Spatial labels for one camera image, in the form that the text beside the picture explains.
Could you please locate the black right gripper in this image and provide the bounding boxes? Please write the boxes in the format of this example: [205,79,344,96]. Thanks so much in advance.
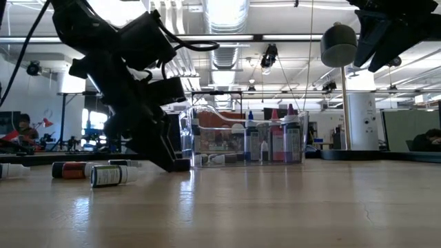
[347,0,441,73]

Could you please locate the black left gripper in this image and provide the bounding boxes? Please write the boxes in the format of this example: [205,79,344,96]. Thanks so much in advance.
[68,51,187,172]

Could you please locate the small yellow-green dropper bottle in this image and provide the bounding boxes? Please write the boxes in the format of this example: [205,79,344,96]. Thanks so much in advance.
[107,158,143,167]

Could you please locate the small dark red dropper bottle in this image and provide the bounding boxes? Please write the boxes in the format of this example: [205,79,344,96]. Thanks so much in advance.
[173,158,192,173]

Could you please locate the small green-label dropper bottle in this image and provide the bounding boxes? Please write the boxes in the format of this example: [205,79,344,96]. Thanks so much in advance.
[90,164,141,189]

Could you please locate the clear plastic bin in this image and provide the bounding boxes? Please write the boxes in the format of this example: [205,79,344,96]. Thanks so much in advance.
[178,105,310,169]

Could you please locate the small orange-label dropper bottle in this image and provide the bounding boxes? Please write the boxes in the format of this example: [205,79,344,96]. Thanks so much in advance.
[51,161,94,180]

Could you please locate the large blue food coloring bottle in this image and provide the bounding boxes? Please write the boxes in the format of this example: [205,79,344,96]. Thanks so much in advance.
[245,110,262,163]

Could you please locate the large pink food coloring bottle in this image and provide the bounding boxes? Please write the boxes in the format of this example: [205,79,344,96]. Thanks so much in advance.
[269,108,285,163]

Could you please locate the large violet food coloring bottle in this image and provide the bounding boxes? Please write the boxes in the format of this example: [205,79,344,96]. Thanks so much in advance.
[283,103,303,164]

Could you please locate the black desk lamp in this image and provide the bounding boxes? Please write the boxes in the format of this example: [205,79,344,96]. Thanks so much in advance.
[315,21,375,161]

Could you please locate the orange background panel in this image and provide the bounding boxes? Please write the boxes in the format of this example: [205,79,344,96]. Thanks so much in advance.
[196,111,246,152]

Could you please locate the white round column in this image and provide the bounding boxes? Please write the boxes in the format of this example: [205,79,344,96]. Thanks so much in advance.
[347,92,380,151]

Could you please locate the black light stand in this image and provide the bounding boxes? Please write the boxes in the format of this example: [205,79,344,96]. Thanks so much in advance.
[57,91,104,153]

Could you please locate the red articulated desk lamp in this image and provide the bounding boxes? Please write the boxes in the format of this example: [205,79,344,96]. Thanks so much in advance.
[0,118,54,145]

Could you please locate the person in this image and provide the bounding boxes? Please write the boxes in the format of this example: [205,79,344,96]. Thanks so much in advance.
[411,128,441,153]
[17,113,39,149]

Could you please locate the dark background monitor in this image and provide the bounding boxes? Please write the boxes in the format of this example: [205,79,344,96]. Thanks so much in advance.
[263,107,294,122]

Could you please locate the thin hanging cable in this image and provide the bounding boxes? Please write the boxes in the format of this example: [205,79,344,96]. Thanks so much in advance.
[302,0,315,116]

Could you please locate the black background stand frame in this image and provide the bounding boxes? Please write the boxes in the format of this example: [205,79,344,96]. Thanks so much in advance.
[190,90,243,114]

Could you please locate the green partition wall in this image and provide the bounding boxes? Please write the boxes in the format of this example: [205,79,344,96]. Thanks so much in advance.
[381,109,441,153]

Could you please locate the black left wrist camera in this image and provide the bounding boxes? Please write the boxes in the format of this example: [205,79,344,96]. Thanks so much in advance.
[119,9,177,72]

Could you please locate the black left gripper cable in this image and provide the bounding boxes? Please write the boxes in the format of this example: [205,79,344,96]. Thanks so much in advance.
[151,13,221,82]

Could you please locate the silver ceiling air duct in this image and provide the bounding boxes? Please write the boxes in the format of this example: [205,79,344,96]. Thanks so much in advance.
[202,0,249,89]

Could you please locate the dark wall screen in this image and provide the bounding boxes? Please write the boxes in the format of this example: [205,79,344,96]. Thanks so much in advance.
[0,111,21,136]

